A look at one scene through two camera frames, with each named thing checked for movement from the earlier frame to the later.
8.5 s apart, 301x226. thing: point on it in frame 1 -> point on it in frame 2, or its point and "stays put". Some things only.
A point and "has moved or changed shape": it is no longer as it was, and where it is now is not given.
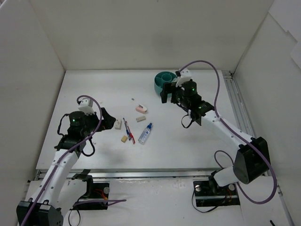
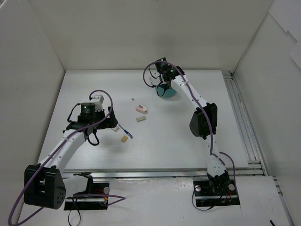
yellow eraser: [124, 139] stays put
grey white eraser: [140, 118] stays put
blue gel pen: [127, 130] has moved or changed shape
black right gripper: [170, 92] -> [163, 87]
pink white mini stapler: [141, 108] stays put
